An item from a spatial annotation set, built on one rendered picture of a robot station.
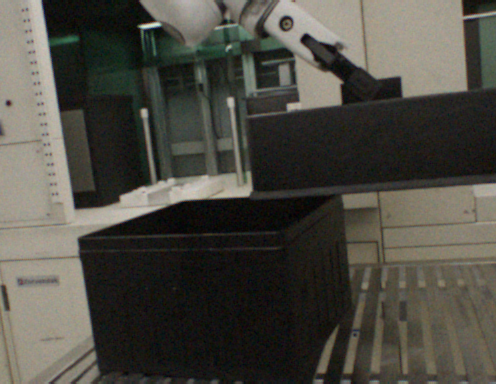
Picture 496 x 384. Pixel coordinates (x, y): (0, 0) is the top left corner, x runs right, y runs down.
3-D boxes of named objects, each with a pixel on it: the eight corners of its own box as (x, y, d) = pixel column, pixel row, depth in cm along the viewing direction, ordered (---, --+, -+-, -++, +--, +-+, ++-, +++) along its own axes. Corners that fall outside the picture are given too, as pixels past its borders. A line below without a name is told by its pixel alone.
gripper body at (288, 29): (280, -21, 71) (349, 33, 69) (294, -6, 80) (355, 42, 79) (244, 28, 73) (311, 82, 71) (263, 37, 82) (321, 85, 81)
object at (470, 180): (246, 202, 66) (233, 91, 64) (292, 172, 94) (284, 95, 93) (517, 182, 58) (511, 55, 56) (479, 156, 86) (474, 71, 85)
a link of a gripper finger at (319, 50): (321, 45, 68) (349, 68, 71) (296, 25, 74) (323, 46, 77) (315, 53, 68) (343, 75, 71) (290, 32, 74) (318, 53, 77)
